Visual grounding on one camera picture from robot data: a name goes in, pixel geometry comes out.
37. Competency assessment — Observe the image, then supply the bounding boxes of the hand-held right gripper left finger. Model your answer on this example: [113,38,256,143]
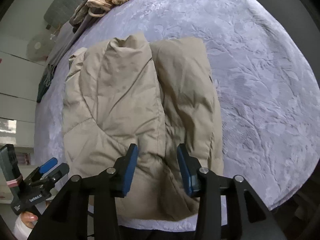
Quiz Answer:
[27,144,139,240]

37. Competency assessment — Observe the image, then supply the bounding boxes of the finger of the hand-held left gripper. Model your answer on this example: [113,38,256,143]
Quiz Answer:
[38,157,58,173]
[46,162,70,183]

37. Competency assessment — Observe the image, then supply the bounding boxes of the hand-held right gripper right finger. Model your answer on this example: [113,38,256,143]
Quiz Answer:
[177,144,288,240]

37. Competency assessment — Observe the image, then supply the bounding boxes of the beige puffer jacket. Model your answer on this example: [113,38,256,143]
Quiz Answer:
[61,32,225,222]

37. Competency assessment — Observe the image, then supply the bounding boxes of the person's left forearm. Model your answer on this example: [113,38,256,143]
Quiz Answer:
[13,216,34,240]

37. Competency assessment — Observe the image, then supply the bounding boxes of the person's left hand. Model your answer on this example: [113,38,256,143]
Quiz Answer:
[21,211,39,229]

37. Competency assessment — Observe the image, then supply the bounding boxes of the person's dark trousers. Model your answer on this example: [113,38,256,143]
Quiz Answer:
[117,224,200,240]

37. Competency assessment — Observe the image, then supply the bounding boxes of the dark green cloth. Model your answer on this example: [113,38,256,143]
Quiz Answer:
[36,69,54,103]

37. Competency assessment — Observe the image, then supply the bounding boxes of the round white fan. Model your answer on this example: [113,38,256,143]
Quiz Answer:
[26,33,55,62]

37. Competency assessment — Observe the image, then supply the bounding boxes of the grey fringed scarf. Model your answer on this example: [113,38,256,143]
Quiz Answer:
[40,21,83,88]

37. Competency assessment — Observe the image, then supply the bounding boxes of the lavender embossed bedspread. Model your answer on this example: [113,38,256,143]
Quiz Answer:
[32,0,320,231]

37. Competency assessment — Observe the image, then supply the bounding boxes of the dark grey-brown garment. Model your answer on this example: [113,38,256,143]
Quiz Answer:
[69,0,105,33]

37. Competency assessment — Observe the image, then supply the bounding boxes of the grey padded headboard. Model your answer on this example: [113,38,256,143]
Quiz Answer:
[43,0,87,30]

